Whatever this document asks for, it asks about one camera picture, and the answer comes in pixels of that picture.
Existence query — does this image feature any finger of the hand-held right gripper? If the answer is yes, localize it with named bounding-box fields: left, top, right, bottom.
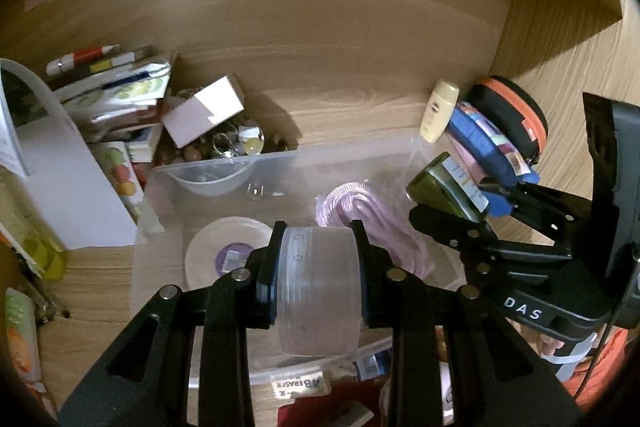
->
left=482, top=181, right=592, bottom=254
left=409, top=204, right=573, bottom=290

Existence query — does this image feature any pink coiled cord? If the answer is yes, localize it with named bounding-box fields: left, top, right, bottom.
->
left=315, top=181, right=431, bottom=280

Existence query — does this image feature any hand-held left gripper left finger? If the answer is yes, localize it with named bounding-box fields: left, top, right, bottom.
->
left=57, top=219, right=291, bottom=427

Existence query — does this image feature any white file holder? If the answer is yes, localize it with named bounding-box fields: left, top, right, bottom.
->
left=0, top=57, right=138, bottom=250

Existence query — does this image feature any white cardboard box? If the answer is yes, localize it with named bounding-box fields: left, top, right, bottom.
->
left=162, top=74, right=247, bottom=149

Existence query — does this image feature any person's right hand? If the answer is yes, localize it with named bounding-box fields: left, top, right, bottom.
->
left=536, top=333, right=568, bottom=360

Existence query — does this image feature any translucent tape roll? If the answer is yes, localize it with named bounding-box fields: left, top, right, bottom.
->
left=276, top=227, right=362, bottom=356

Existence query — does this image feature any clear plastic storage bin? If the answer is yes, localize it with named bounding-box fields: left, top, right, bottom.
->
left=131, top=132, right=471, bottom=388

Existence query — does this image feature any blue pencil case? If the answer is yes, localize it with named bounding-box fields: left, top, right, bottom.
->
left=446, top=101, right=541, bottom=188

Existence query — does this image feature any macaron print box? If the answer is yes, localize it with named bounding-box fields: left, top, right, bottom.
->
left=92, top=142, right=148, bottom=228

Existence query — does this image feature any round silver compact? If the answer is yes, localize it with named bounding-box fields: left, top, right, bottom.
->
left=237, top=124, right=266, bottom=156

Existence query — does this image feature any black cable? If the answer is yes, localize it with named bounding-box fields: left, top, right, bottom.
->
left=575, top=322, right=617, bottom=403

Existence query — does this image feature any white bowl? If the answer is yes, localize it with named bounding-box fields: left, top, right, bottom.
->
left=165, top=159, right=256, bottom=198

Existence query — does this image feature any white paper note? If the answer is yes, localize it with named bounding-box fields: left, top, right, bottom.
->
left=0, top=97, right=28, bottom=180

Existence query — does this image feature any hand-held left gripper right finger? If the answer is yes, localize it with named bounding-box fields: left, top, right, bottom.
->
left=349, top=219, right=583, bottom=427

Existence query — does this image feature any wooden desktop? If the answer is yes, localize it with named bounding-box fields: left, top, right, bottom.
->
left=0, top=87, right=640, bottom=427

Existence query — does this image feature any cream sunscreen bottle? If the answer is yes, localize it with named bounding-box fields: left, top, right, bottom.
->
left=419, top=80, right=461, bottom=144

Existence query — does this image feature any red cloth pouch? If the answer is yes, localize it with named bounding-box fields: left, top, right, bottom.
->
left=292, top=382, right=391, bottom=427

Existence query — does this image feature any eraser with paper sleeve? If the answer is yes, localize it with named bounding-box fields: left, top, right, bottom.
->
left=272, top=377, right=333, bottom=400

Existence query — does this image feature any green glass bottle white label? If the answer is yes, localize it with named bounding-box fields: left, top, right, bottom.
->
left=406, top=152, right=493, bottom=223

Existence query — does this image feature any person's orange clothing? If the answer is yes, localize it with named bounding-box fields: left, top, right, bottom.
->
left=565, top=326, right=632, bottom=408

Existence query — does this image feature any red white marker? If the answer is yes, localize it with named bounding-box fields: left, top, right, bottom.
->
left=46, top=44, right=121, bottom=76

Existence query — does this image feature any round white container purple label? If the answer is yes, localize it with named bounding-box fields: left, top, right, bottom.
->
left=184, top=216, right=273, bottom=293

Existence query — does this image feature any stack of books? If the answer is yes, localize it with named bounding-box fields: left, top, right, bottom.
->
left=50, top=49, right=178, bottom=142

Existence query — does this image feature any blue staple box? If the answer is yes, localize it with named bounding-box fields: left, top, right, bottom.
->
left=352, top=349, right=393, bottom=381

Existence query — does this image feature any orange white tube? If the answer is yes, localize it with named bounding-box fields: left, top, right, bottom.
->
left=5, top=289, right=46, bottom=395

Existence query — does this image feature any brown bead bracelet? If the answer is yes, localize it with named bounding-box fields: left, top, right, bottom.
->
left=159, top=142, right=216, bottom=164

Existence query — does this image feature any black orange zip case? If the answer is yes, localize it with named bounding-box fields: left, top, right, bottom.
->
left=467, top=77, right=548, bottom=165

